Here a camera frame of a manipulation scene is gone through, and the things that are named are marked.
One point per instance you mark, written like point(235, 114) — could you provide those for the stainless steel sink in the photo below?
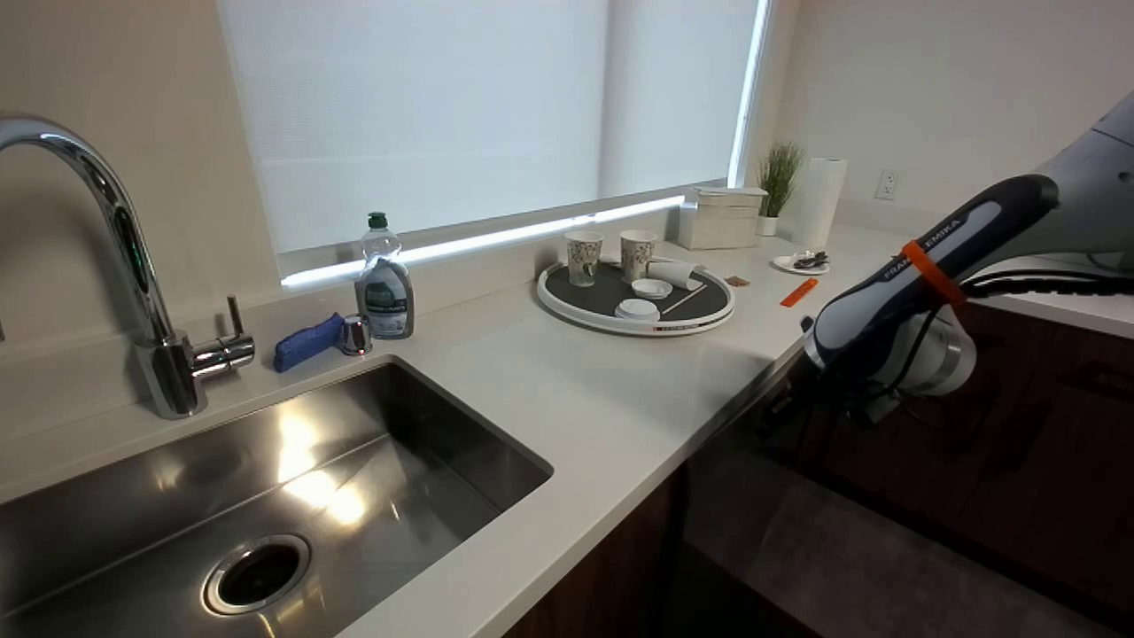
point(295, 484)

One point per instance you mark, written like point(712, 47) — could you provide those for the orange strip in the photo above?
point(799, 294)

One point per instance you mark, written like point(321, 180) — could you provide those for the round black white-rimmed tray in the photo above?
point(598, 310)

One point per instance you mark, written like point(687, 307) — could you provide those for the small white dish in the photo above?
point(650, 290)
point(635, 310)

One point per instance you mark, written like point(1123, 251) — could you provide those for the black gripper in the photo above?
point(854, 396)

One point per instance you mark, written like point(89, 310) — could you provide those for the white container by window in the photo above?
point(818, 204)

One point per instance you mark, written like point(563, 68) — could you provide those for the small white plate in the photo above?
point(799, 265)

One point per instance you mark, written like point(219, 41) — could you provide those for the chrome kitchen faucet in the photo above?
point(131, 251)

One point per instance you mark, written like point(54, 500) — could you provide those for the white roller window blind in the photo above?
point(474, 108)

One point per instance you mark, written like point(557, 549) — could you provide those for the dark grey floor mat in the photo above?
point(854, 556)

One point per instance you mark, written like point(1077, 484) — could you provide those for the dark wood cabinet run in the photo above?
point(1040, 472)

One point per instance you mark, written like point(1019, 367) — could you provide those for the small green potted plant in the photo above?
point(777, 180)

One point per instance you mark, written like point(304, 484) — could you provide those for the blue dish brush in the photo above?
point(311, 343)

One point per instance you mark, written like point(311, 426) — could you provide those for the clear dish soap bottle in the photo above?
point(383, 296)

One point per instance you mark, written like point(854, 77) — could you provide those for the white rectangular container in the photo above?
point(722, 218)

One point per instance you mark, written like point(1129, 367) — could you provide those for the patterned paper cup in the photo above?
point(639, 255)
point(582, 262)

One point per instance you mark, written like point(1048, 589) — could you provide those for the white wall outlet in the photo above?
point(887, 186)

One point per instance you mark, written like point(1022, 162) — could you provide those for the wooden chopstick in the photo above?
point(687, 301)

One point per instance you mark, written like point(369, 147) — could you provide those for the plain white paper cup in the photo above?
point(681, 274)

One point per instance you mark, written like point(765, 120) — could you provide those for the small brown object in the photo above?
point(738, 282)

